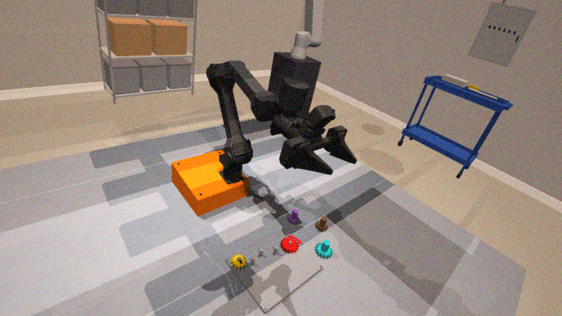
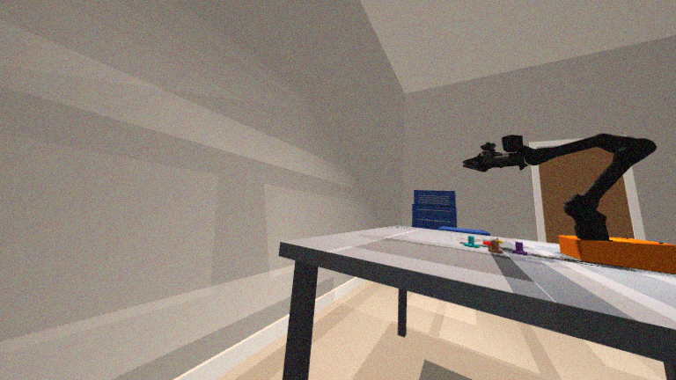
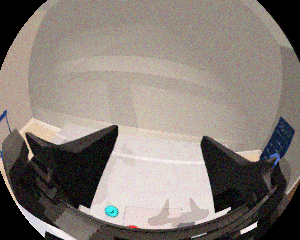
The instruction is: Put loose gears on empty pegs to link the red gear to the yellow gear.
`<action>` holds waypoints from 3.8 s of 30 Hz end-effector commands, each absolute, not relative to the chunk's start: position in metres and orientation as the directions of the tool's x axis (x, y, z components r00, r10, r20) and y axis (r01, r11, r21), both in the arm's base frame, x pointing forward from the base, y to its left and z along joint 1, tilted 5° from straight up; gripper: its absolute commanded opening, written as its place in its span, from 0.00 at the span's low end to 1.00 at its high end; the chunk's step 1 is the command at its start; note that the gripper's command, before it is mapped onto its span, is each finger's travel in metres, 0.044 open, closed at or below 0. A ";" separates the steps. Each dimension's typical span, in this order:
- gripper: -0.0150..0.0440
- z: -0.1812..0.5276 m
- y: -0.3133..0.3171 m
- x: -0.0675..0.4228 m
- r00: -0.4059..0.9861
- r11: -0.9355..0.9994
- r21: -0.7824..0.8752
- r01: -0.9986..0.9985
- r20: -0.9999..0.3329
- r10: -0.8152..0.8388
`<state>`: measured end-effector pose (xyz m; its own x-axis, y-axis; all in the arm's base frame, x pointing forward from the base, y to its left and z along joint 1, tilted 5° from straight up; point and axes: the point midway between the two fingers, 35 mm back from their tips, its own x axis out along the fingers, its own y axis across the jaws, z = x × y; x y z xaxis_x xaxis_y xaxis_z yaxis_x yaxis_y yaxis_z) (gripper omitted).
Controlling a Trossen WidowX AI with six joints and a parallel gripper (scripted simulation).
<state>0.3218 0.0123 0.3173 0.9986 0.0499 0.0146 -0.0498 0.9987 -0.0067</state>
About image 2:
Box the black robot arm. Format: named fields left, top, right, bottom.
left=502, top=134, right=658, bottom=242

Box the cyan gear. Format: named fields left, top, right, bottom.
left=463, top=236, right=480, bottom=247

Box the brown gear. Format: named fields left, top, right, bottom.
left=489, top=240, right=503, bottom=253

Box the purple gear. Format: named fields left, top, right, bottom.
left=512, top=241, right=527, bottom=255

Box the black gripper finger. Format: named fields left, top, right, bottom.
left=463, top=153, right=482, bottom=167
left=463, top=164, right=481, bottom=172

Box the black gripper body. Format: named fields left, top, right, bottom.
left=481, top=150, right=507, bottom=172

